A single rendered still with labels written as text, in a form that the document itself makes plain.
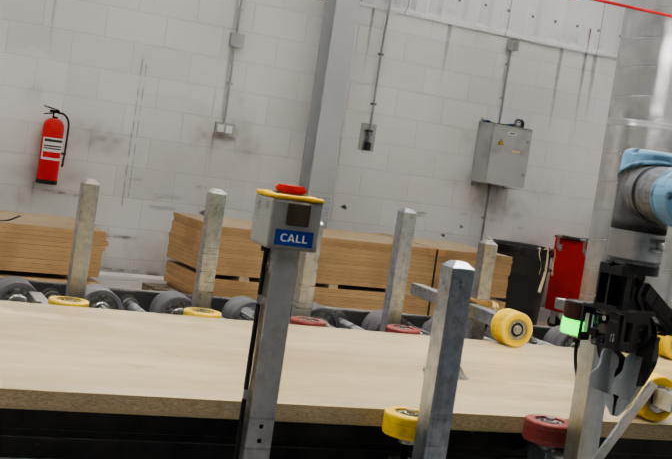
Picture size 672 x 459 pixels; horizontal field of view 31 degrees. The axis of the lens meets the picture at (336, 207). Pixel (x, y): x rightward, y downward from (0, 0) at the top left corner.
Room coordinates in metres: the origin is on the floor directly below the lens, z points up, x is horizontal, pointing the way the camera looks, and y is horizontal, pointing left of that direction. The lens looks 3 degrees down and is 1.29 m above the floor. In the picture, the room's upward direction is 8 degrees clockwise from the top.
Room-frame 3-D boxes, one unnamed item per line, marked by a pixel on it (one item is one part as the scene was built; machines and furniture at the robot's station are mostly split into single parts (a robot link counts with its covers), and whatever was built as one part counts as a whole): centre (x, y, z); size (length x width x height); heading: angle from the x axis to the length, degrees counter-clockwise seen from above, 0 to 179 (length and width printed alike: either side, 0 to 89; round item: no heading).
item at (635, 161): (1.62, -0.41, 1.29); 0.09 x 0.08 x 0.11; 9
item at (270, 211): (1.55, 0.06, 1.18); 0.07 x 0.07 x 0.08; 23
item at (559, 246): (10.22, -2.29, 0.41); 0.76 x 0.48 x 0.81; 125
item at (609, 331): (1.62, -0.41, 1.13); 0.09 x 0.08 x 0.12; 133
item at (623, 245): (1.62, -0.41, 1.21); 0.08 x 0.08 x 0.05
